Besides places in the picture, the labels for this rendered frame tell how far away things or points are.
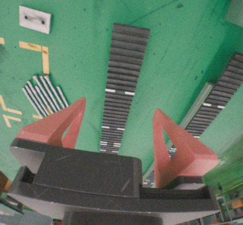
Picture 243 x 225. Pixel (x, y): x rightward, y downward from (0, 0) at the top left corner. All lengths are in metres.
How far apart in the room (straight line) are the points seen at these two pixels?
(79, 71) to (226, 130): 0.42
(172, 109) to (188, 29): 0.17
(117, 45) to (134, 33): 0.03
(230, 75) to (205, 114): 0.09
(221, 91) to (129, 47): 0.18
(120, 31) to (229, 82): 0.20
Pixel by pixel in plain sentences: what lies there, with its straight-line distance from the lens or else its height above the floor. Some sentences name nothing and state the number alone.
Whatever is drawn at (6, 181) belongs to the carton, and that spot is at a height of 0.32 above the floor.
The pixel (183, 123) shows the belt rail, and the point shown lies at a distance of 0.36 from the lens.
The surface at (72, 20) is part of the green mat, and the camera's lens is 0.24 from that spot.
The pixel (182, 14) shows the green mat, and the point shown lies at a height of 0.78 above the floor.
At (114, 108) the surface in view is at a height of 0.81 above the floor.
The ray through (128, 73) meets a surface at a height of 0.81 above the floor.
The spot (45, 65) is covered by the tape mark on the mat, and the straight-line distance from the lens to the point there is 0.29.
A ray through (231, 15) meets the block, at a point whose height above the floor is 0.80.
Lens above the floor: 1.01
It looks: 49 degrees down
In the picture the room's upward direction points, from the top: 178 degrees counter-clockwise
